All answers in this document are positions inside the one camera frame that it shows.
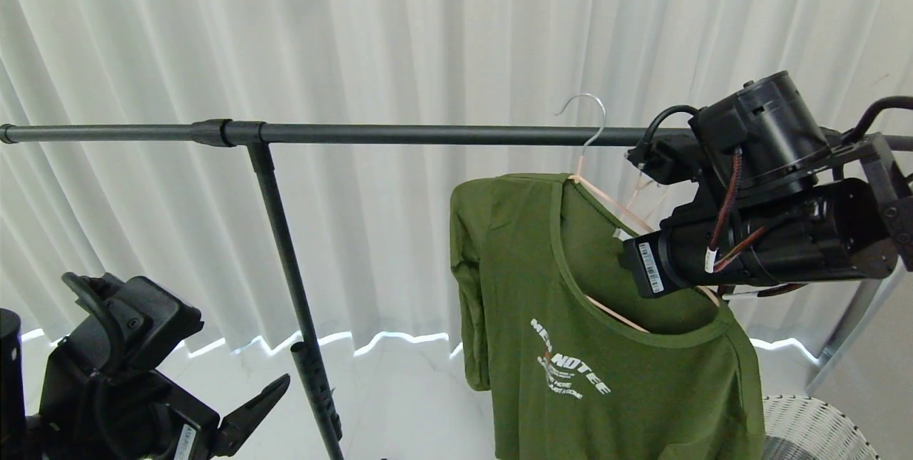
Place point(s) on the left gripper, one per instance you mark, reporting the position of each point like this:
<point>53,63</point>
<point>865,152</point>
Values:
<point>128,424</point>

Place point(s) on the white curtain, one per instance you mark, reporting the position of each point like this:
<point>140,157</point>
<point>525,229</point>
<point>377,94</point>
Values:
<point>285,32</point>

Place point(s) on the black clothes rack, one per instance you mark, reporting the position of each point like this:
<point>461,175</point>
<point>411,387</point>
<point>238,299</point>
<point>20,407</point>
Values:
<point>428,134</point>

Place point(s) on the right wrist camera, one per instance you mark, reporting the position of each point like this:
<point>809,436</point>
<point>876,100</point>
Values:
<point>663,160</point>

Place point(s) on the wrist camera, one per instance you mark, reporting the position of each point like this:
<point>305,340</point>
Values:
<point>157,317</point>
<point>663,160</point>

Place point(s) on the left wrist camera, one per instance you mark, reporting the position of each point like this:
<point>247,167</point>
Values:
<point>157,317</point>

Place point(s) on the white laundry basket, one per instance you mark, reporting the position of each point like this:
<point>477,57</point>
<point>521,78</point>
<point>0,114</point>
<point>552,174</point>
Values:
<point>813,424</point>

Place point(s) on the pink clothes hanger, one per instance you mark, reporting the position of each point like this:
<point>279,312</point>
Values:
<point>595,128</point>
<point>645,189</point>

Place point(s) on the green shirt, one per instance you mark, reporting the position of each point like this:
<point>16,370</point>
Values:
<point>606,389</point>

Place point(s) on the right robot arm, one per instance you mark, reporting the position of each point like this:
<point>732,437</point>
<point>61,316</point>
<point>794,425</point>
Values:
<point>770,125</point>

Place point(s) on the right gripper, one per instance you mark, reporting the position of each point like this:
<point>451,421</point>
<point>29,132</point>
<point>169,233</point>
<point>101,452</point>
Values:
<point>784,239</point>

